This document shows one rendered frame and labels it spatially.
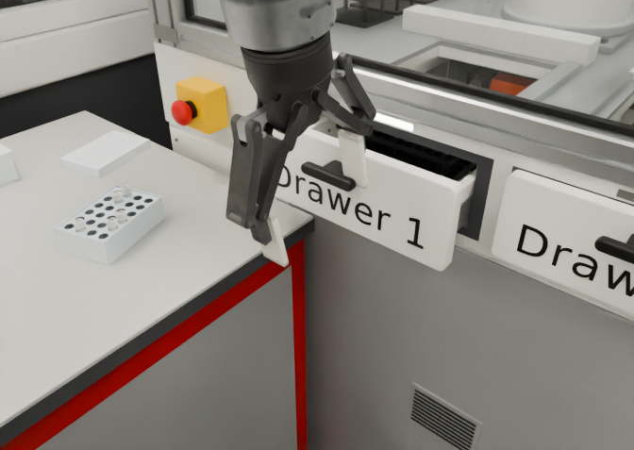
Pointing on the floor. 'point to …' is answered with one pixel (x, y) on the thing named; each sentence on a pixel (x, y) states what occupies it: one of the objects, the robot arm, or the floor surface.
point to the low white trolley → (145, 312)
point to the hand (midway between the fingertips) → (317, 212)
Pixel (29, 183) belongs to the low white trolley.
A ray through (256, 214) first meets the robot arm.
